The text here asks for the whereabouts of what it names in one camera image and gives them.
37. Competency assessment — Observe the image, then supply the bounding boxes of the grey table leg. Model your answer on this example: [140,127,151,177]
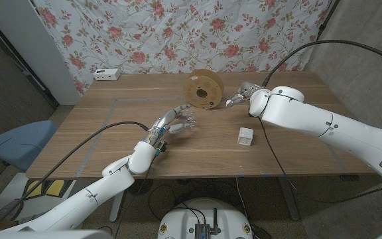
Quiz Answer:
[277,175,300,221]

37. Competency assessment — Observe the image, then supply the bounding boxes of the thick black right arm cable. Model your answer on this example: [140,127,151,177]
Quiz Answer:
[262,39,382,88]

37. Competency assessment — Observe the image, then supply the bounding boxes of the floral backdrop cloth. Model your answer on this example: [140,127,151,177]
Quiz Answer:
[31,0,331,96]

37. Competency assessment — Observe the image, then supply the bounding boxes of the black backdrop stand pole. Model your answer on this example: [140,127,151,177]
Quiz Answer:
[316,0,341,42]

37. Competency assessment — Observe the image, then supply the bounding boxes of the blue padded stool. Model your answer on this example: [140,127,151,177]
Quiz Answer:
[0,119,58,173]

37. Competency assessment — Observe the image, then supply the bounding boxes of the white power strip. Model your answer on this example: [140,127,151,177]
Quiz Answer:
[93,68,121,82]

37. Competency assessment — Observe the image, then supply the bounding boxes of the clear medicine bottle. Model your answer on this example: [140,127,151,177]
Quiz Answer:
[184,110,197,131]

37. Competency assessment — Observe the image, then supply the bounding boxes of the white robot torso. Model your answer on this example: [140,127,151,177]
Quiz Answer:
[157,198,254,239]

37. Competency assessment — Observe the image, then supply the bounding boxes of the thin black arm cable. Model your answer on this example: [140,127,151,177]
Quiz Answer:
[114,155,159,239]
[257,118,382,204]

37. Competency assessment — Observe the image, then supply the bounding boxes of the white table leg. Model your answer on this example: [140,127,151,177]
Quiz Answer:
[109,191,128,223]

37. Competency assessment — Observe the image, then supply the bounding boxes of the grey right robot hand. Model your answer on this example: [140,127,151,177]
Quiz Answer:
[225,82,262,108]

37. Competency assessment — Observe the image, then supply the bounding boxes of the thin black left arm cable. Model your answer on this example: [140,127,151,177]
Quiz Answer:
[114,155,159,239]

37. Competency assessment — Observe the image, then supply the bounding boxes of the black round floor disc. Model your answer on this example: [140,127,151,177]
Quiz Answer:
[126,179,155,196]

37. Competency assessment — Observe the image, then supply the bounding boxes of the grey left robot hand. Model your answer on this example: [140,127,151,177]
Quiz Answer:
[147,104,197,147]

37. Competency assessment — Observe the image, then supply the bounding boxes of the white cube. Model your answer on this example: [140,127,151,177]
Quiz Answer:
[237,127,255,147]

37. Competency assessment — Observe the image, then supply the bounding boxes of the white wall panel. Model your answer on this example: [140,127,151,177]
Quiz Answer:
[0,0,82,106]

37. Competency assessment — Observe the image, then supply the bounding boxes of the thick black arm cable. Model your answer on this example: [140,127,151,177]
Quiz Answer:
[262,39,382,88]
[0,121,149,232]

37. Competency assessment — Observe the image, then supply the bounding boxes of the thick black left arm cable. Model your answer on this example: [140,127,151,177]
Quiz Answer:
[0,121,149,232]

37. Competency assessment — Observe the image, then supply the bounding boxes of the black electronics module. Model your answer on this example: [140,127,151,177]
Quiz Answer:
[194,208,222,239]

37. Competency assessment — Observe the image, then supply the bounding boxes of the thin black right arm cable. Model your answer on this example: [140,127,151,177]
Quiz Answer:
[257,118,382,204]

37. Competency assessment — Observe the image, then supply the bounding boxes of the cardboard filament reel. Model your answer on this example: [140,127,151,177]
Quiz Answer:
[182,68,225,110]

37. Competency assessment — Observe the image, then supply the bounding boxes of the white board with yellow patches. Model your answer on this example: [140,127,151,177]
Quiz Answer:
[0,172,79,220]

